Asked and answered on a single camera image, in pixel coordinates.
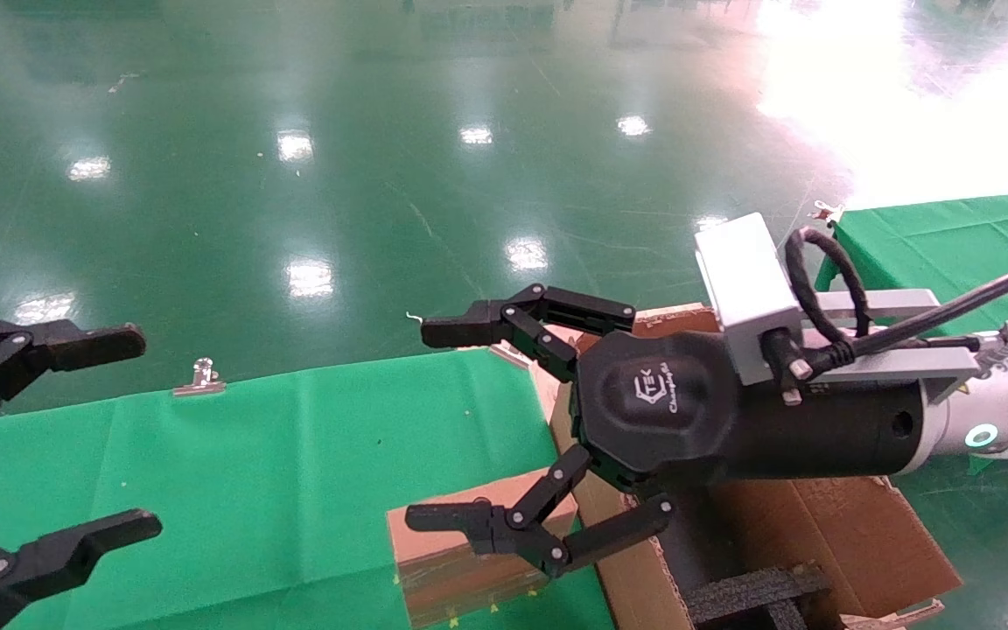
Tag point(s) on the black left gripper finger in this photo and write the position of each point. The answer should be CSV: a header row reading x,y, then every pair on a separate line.
x,y
75,346
58,556

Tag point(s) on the small brown cardboard box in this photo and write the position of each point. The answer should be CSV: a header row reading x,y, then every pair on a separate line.
x,y
443,577

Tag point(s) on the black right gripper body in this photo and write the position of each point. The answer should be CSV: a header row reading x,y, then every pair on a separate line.
x,y
661,411

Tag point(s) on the large green tablecloth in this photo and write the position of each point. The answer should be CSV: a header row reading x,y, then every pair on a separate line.
x,y
250,490

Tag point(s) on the silver camera mounting bracket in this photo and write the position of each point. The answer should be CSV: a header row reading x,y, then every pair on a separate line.
x,y
906,359

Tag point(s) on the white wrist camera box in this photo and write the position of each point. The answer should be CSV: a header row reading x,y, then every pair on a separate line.
x,y
745,280

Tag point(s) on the black foam insert bar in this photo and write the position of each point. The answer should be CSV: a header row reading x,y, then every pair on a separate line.
x,y
749,595

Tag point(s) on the large open cardboard carton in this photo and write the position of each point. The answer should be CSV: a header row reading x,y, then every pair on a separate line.
x,y
854,534

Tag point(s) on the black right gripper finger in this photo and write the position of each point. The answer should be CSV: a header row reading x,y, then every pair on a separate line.
x,y
486,324
486,525

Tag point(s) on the green cloth on side table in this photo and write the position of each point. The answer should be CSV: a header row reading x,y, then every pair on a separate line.
x,y
950,245

